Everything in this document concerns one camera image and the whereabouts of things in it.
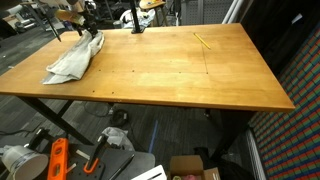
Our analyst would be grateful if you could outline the black metal table leg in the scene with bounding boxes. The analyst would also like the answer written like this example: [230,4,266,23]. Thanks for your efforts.
[209,109,256,161]
[16,96,94,146]

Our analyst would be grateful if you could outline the white plastic bag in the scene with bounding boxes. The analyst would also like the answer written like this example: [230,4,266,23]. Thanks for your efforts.
[101,126,136,152]

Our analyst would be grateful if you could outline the black perforated board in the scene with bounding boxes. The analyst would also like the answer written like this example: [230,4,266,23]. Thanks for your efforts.
[66,143,156,180]

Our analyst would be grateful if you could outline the white terry towel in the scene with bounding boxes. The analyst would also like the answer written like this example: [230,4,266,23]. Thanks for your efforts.
[41,29,105,85]

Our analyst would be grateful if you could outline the orange black clamp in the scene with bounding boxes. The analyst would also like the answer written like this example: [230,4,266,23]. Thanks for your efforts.
[83,133,109,175]

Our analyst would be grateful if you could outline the yellow pencil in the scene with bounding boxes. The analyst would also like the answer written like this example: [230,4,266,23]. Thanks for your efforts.
[193,32,212,50]

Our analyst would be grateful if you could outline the pink cloth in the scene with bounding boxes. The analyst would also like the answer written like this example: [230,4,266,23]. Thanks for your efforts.
[182,173,203,180]

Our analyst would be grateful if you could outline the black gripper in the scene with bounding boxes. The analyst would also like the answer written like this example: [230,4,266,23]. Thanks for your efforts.
[74,9,100,38]

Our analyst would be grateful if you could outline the multicoloured patterned backdrop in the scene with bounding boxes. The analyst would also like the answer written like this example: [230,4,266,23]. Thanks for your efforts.
[248,26,320,180]

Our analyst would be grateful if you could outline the black camera pole stand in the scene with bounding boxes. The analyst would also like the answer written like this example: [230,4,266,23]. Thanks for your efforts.
[129,0,147,34]

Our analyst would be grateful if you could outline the white aluminium rail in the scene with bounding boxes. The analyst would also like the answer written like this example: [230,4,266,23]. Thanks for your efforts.
[244,128,268,180]

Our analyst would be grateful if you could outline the blue tape strip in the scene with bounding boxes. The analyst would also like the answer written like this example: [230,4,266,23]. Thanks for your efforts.
[148,119,159,154]

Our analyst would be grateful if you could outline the white bucket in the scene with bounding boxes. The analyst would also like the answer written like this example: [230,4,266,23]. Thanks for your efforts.
[1,144,49,180]

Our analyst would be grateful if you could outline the black clamp handle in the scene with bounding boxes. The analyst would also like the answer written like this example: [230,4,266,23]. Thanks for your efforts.
[26,128,51,151]

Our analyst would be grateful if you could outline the small open cardboard box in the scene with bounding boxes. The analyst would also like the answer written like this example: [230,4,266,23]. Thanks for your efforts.
[168,154,222,180]

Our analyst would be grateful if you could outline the black coiled floor cable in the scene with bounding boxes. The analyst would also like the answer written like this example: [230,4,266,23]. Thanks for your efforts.
[83,101,129,128]

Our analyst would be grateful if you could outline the white leaning poles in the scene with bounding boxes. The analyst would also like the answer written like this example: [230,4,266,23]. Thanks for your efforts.
[222,0,245,24]

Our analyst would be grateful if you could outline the black marker pen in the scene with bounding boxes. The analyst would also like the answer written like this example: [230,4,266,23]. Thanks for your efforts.
[108,153,136,180]

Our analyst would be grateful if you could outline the round wooden side table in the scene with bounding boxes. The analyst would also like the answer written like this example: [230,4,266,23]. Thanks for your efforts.
[139,0,168,26]

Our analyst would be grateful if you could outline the white crumpled cloth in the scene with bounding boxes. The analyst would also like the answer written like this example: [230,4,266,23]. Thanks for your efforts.
[119,8,157,30]

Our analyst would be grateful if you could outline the tan wrist camera box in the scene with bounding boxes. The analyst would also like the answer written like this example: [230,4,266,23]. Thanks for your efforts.
[54,9,86,26]

